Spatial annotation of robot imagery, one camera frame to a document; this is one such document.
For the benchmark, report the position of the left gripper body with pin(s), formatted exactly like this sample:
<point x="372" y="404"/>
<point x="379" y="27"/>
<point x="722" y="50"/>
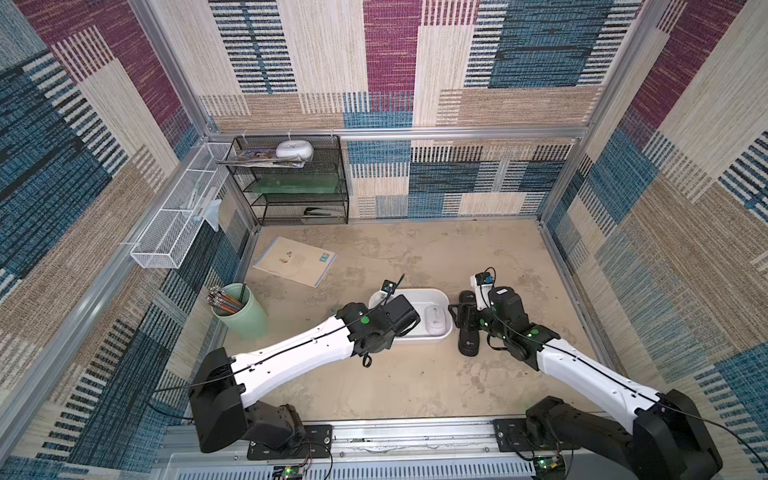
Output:
<point x="386" y="342"/>

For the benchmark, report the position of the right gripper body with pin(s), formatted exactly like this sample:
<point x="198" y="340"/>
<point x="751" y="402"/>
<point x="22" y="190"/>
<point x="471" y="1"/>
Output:
<point x="468" y="313"/>

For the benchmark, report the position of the small black Lecoo mouse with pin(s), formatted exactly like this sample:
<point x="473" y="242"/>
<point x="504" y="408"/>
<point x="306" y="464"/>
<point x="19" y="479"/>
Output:
<point x="468" y="342"/>

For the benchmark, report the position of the white storage box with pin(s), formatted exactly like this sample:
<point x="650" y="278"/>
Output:
<point x="420" y="298"/>

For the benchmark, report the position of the white mouse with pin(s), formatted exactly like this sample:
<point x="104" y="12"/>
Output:
<point x="435" y="321"/>

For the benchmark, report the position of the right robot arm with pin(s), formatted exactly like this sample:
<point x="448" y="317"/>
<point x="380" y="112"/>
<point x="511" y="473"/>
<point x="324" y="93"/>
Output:
<point x="654" y="435"/>

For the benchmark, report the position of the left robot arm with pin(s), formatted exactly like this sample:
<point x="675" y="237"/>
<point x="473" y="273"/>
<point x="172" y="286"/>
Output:
<point x="225" y="394"/>

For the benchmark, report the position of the beige booklet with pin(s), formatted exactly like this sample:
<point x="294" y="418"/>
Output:
<point x="296" y="261"/>

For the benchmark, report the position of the green pencil cup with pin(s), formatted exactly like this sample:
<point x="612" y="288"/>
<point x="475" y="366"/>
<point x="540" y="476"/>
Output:
<point x="251" y="322"/>

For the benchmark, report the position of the black item bottom shelf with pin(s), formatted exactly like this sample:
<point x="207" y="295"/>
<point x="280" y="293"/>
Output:
<point x="321" y="212"/>

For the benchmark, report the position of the coloured pencils bundle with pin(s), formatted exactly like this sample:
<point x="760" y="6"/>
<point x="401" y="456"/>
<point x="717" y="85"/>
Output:
<point x="222" y="302"/>

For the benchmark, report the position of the green tray on shelf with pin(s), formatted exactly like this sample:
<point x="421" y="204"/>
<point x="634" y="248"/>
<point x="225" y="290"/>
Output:
<point x="295" y="184"/>

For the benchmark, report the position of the white round device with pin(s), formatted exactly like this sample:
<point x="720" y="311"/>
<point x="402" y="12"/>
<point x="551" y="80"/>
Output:
<point x="295" y="149"/>

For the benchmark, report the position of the magazine on shelf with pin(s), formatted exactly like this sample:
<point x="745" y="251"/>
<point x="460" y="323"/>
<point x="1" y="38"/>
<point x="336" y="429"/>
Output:
<point x="261" y="158"/>

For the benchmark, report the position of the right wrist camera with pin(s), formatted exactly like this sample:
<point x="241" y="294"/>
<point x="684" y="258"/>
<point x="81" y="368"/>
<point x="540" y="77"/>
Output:
<point x="482" y="283"/>

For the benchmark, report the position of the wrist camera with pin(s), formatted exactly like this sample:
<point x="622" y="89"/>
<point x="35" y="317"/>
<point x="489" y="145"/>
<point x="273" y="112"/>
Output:
<point x="389" y="286"/>
<point x="482" y="283"/>

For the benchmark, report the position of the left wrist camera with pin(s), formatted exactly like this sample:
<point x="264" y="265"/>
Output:
<point x="389" y="286"/>

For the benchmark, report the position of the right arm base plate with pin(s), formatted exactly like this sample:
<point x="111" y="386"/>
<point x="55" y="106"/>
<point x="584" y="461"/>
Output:
<point x="521" y="435"/>

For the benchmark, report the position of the aluminium front rail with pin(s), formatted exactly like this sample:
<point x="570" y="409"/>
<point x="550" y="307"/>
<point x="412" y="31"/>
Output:
<point x="427" y="448"/>

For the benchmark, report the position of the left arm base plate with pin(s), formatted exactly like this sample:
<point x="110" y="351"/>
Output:
<point x="314" y="443"/>

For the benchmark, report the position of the black wire shelf rack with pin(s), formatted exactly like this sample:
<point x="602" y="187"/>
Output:
<point x="285" y="209"/>

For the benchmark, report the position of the white wire wall basket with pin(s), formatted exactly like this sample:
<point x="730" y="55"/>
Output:
<point x="192" y="202"/>

